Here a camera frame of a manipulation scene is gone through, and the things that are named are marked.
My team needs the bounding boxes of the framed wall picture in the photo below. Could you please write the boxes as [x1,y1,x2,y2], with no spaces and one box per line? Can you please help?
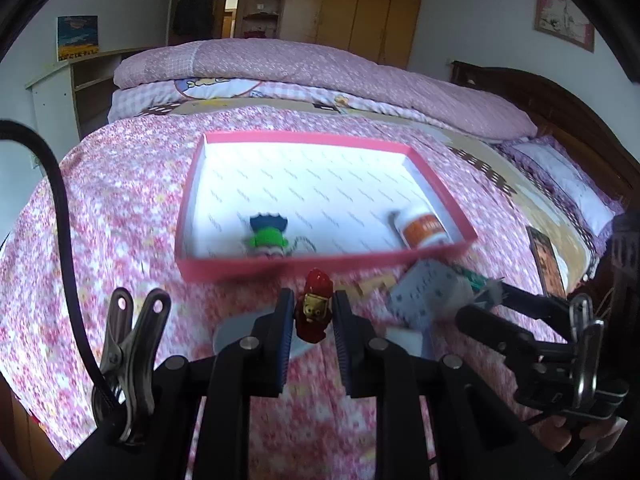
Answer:
[534,0,596,53]

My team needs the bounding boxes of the white pillow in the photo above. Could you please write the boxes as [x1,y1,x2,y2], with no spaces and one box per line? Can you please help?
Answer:
[500,135,626,241]

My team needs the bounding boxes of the white shelf unit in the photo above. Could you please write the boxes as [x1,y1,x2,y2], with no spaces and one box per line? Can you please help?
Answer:
[25,47,151,141]

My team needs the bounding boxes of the wooden wardrobe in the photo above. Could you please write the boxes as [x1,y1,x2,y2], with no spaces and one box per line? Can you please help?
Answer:
[277,0,428,68]

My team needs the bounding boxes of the metal spring clip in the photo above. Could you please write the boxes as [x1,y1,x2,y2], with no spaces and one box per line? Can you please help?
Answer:
[570,294,605,408]
[92,287,172,448]

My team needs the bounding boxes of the white pill bottle orange label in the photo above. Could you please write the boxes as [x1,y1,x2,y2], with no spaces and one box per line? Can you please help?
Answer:
[390,205,448,250]

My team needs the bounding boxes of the blue and yellow poster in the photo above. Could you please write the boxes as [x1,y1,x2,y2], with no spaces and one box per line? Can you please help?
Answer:
[56,15,100,62]

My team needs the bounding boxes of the open corner shelf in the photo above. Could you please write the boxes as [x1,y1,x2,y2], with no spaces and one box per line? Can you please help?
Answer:
[240,0,283,41]

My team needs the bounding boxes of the pink floral bedspread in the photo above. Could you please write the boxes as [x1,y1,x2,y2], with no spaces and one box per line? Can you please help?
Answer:
[0,105,591,480]

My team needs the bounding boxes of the pink cardboard box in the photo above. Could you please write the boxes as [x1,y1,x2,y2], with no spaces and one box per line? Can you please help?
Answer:
[174,131,478,283]

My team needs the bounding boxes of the folded pink quilt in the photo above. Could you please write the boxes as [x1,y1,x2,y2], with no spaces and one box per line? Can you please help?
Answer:
[112,39,538,142]

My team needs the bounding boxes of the green toy keychain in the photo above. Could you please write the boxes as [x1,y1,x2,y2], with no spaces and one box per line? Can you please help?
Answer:
[243,212,318,261]

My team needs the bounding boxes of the grey round disc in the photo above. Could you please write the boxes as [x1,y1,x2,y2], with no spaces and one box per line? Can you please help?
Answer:
[212,312,311,358]

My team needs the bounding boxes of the black cable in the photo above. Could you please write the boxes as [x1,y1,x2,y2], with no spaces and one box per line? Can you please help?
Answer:
[0,119,126,441]

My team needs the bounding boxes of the cartoon printed bed sheet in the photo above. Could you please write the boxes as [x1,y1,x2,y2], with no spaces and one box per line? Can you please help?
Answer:
[107,77,626,286]

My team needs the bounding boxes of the smartphone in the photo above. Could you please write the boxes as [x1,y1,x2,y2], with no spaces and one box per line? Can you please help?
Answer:
[526,226,567,300]

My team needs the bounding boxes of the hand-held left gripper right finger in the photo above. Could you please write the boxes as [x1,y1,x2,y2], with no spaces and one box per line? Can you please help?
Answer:
[334,289,567,480]

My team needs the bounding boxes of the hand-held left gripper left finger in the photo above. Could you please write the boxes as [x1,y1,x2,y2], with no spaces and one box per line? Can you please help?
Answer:
[150,287,297,480]

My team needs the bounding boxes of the dark hanging coat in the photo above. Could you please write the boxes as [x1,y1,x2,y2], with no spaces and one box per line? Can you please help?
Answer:
[172,0,215,36]

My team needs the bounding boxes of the grey dotted pack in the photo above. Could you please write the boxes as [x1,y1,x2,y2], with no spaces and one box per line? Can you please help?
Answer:
[389,259,473,333]

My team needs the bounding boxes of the person's right hand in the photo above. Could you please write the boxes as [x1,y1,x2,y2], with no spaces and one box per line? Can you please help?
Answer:
[542,411,627,467]

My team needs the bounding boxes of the dark wooden headboard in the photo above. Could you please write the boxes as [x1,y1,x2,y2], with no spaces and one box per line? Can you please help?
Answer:
[450,60,640,261]

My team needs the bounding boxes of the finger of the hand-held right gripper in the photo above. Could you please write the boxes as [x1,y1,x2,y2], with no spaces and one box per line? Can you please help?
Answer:
[454,305,568,378]
[497,282,576,328]

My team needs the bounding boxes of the red figurine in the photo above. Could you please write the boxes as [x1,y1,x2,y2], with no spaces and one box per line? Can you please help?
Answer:
[295,268,334,345]

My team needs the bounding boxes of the green lighter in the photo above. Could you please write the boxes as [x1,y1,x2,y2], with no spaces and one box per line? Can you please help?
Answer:
[452,266,503,306]

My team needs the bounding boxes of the small wooden block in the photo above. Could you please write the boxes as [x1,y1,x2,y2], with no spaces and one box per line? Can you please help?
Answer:
[350,276,396,297]

